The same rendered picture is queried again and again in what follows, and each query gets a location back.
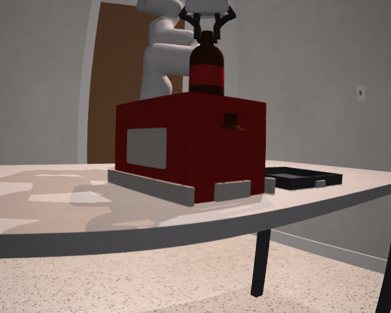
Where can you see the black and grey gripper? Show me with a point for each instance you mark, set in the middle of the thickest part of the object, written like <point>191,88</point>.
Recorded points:
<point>207,9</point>

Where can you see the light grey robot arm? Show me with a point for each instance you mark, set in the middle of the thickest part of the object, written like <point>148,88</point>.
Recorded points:
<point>169,51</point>

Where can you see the brown glass bottle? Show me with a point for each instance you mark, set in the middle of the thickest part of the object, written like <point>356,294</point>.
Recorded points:
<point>206,72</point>

